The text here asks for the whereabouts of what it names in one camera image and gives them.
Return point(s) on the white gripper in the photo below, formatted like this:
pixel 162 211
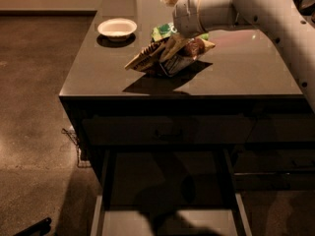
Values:
pixel 184 14

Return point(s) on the brown chip bag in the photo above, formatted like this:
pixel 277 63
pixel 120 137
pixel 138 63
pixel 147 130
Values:
pixel 147 60

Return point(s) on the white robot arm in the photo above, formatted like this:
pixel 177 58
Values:
pixel 279 20

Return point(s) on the green chip bag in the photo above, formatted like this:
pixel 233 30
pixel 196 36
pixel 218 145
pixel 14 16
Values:
pixel 166 31

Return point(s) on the dark counter cabinet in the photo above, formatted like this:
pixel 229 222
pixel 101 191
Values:
pixel 244 75

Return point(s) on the closed top drawer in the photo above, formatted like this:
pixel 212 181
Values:
pixel 167 130

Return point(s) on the open middle drawer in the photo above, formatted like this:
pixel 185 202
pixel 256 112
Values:
pixel 155 193

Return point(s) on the white bowl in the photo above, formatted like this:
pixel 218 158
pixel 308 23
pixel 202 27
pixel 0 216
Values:
pixel 118 29

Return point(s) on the black object floor corner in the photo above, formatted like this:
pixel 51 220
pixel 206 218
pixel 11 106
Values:
pixel 38 229

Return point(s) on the wire rack on floor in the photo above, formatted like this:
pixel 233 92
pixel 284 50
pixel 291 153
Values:
pixel 82 158

